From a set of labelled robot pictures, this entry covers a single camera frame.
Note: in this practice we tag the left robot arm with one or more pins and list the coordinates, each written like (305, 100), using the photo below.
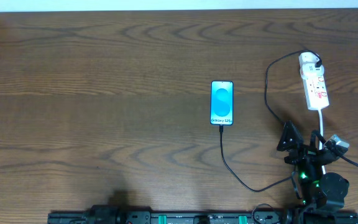
(103, 214)

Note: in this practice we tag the blue Samsung Galaxy smartphone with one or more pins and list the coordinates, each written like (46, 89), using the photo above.
(222, 107)

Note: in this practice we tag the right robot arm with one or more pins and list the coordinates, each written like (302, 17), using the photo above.
(322, 193)

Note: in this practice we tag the white charger plug adapter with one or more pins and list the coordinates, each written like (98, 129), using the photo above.
(310, 57)

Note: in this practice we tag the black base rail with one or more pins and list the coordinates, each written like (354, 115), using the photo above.
(146, 217)

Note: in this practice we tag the white power strip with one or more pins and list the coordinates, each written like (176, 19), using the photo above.
(314, 85)

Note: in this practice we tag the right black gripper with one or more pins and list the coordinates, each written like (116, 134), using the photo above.
(303, 154)

